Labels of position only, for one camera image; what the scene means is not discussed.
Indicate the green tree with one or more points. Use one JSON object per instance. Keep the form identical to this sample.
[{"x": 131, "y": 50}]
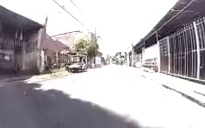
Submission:
[{"x": 86, "y": 47}]

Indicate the pole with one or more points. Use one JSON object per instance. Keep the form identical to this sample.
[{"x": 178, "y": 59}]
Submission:
[{"x": 95, "y": 41}]

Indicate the vehicle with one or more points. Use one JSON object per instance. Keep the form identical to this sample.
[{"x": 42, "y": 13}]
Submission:
[{"x": 77, "y": 63}]

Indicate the grey concrete road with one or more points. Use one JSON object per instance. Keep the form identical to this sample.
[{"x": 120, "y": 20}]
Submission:
[{"x": 100, "y": 96}]

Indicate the low house with sloped roof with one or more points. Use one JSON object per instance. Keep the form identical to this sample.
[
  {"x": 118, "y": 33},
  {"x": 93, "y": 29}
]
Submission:
[{"x": 58, "y": 46}]

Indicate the building with barred metal gate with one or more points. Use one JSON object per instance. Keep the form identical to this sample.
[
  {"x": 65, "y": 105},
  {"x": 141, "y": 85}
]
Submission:
[{"x": 186, "y": 50}]

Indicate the pale concrete pavement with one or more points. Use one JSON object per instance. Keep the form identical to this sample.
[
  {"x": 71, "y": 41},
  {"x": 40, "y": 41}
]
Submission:
[{"x": 186, "y": 87}]

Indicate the grey house with balcony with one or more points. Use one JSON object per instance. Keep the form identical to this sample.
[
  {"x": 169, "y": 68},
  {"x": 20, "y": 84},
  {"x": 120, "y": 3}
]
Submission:
[{"x": 13, "y": 46}]

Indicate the white wall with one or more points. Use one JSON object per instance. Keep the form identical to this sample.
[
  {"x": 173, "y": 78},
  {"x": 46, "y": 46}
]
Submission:
[{"x": 151, "y": 55}]

